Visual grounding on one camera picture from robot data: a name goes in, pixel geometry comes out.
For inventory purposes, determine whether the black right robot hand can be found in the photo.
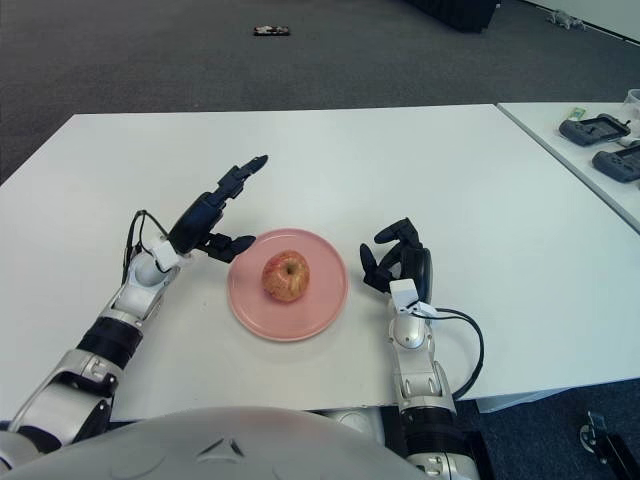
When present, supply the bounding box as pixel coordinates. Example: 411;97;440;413
359;216;433;317

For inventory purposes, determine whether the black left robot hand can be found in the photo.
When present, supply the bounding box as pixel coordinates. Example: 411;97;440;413
149;154;270;274

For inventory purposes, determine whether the red yellow apple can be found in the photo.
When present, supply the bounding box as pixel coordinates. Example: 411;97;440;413
262;249;311;303

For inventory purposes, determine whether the pink round plate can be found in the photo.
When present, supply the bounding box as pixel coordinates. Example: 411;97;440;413
226;228;350;343

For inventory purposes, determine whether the dark grey handheld controller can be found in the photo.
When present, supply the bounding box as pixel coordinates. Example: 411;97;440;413
557;113;630;147
591;145;640;184

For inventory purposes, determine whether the silver robot torso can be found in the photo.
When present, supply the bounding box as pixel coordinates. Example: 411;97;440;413
0;405;432;480

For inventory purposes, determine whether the black furniture base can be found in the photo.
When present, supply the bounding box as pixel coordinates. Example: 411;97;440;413
403;0;501;35

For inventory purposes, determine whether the black caster wheel stand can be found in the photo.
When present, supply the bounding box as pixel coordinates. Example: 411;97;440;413
578;410;640;480

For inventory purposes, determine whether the grey toy figure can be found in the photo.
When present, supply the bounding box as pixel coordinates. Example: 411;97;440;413
545;8;587;32

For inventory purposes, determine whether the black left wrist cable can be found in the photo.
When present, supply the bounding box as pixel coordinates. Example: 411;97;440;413
122;209;170;282

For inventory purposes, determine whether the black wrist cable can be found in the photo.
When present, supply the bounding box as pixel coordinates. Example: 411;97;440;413
423;307;485;401
122;209;170;282

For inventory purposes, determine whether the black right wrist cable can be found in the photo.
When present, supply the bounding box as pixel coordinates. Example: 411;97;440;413
423;307;485;401

